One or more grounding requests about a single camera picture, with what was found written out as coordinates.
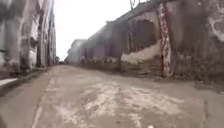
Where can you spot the worn grey concrete road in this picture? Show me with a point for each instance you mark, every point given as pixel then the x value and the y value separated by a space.
pixel 100 96

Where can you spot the pale building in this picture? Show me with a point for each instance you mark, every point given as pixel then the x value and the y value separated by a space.
pixel 75 50

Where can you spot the long dark weathered building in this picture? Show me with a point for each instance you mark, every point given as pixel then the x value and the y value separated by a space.
pixel 150 36

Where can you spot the robot's own part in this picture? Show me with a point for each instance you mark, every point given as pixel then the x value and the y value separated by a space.
pixel 150 126

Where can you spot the weathered grey building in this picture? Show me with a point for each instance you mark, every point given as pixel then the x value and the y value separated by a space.
pixel 23 40

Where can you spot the raised concrete kerb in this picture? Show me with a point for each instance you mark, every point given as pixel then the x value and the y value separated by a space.
pixel 20 78

